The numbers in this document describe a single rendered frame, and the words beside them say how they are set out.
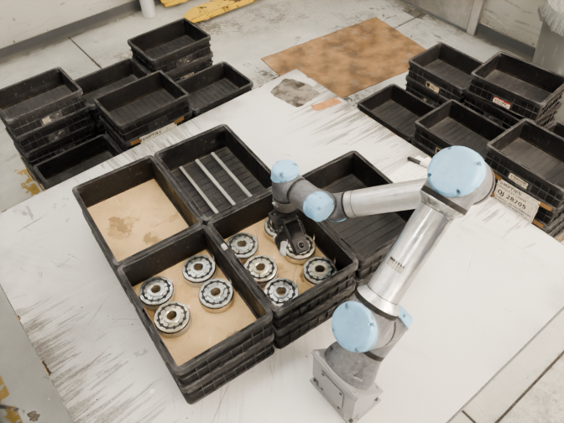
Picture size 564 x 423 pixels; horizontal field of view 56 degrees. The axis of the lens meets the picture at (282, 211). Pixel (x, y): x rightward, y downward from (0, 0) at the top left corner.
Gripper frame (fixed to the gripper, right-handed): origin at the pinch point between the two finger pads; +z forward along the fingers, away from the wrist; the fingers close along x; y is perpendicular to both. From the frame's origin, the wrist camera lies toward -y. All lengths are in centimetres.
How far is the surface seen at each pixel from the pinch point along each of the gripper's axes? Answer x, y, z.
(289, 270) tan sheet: 3.3, -4.4, 2.3
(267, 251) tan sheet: 5.4, 5.8, 2.3
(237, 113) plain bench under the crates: -25, 91, 15
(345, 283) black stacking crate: -8.3, -18.2, 0.6
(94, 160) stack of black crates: 37, 148, 58
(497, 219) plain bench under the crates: -78, -16, 15
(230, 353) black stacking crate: 31.7, -20.9, 0.9
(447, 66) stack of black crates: -169, 103, 47
